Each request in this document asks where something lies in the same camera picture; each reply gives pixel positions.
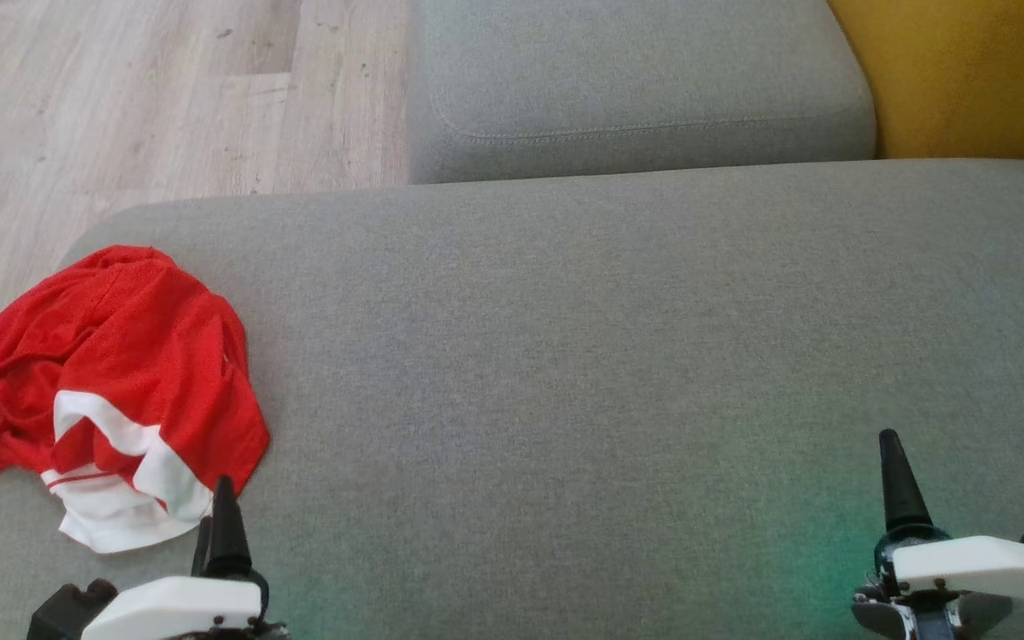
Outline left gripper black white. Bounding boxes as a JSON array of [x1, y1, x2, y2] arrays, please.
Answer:
[[28, 476, 289, 640]]

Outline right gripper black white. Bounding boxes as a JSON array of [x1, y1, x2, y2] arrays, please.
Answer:
[[852, 429, 1024, 640]]

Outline red shorts white band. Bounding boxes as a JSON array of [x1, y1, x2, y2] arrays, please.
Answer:
[[0, 245, 270, 525]]

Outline large grey sofa ottoman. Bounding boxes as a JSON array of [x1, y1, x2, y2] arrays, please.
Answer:
[[0, 160, 1024, 640]]

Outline grey sofa back cushion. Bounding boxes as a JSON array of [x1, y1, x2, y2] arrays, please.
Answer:
[[408, 0, 877, 185]]

